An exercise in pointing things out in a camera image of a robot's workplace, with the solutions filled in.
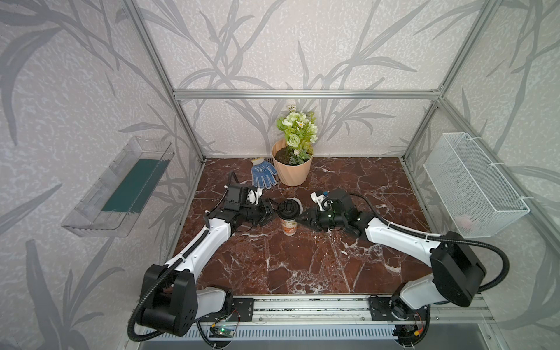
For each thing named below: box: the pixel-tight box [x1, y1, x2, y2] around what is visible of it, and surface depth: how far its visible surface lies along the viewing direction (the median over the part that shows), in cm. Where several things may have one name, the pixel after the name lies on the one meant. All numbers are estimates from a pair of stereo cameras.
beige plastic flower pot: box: [271, 138, 314, 187], surface depth 102 cm
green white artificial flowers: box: [276, 105, 319, 166], surface depth 96 cm
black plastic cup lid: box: [277, 198, 301, 221], surface depth 81 cm
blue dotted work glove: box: [250, 158, 278, 190], surface depth 114 cm
